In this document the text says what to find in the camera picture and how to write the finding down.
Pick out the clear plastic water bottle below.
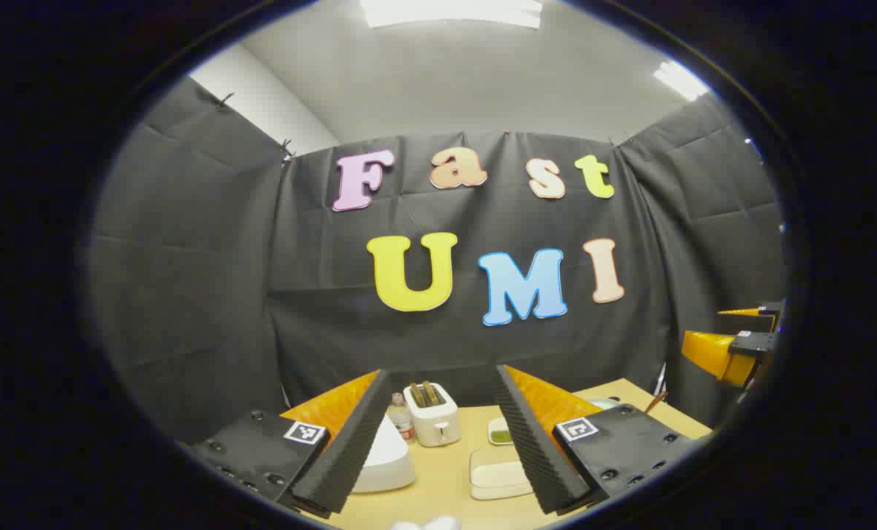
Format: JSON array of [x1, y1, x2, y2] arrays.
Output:
[[387, 392, 416, 444]]

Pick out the white rice cooker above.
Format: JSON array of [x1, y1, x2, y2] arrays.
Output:
[[352, 414, 416, 493]]

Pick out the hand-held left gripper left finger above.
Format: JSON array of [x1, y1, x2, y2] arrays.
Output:
[[176, 368, 394, 516]]

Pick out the ceiling light panel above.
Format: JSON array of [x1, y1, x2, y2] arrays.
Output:
[[653, 60, 711, 102], [360, 0, 544, 30]]

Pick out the white toaster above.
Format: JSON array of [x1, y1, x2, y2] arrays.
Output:
[[403, 383, 462, 448]]

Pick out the black backdrop cloth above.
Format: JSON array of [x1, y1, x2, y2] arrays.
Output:
[[89, 77, 787, 442]]

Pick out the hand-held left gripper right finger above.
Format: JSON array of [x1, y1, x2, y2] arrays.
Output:
[[491, 364, 713, 516]]

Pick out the clear tray of white rice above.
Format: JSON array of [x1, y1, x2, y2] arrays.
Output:
[[469, 445, 533, 501]]

